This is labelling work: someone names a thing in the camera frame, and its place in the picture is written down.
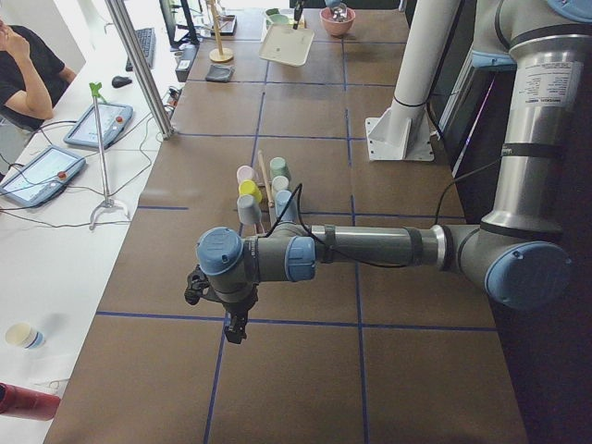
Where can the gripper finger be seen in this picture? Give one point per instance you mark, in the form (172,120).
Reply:
(297,14)

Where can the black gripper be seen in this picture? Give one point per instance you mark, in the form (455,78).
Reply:
(239,305)

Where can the cream rabbit tray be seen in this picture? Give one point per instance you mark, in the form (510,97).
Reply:
(284,45)

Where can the green cup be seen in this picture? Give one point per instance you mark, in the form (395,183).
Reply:
(279,168)

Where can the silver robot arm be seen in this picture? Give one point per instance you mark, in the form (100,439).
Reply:
(512,253)

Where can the grey cup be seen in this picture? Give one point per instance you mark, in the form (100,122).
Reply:
(249,210)

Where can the light blue cup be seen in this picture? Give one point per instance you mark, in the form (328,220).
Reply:
(286,206)

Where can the yellow cup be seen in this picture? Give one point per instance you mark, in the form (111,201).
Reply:
(250,187)

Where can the white cup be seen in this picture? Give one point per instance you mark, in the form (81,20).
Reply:
(279,183)

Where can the pink cup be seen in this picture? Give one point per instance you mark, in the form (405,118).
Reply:
(245,172)

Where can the paper cup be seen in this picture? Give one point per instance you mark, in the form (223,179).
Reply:
(24,336)

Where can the green bowl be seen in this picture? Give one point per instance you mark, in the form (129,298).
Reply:
(279,17)

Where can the pink bowl with ice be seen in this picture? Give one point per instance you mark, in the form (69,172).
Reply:
(333,28)

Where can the metal scoop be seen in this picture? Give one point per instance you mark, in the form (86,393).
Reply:
(339,13)

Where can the wooden mug tree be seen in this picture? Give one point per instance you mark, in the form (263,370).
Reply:
(221,54)

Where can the grey folded cloth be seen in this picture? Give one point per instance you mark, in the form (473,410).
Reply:
(219,73)

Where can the black box with label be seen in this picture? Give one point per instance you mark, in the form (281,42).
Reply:
(184,58)

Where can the black keyboard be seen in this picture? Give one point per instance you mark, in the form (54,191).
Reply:
(146,39)

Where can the black computer mouse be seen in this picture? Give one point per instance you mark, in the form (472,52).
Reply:
(120,81)

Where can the green tipped metal stand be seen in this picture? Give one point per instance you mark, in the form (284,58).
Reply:
(108,204)

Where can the red bottle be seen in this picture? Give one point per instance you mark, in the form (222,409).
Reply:
(26,403)

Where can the near teach pendant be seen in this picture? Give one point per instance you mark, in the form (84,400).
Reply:
(43,178)

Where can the seated person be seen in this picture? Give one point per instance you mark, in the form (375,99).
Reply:
(33,78)

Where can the white wire cup rack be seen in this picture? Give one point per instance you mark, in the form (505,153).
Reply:
(268,202)

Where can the white pedestal column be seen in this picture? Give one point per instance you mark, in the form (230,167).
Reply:
(402,132)

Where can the aluminium frame post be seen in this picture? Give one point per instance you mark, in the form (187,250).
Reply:
(126,32)

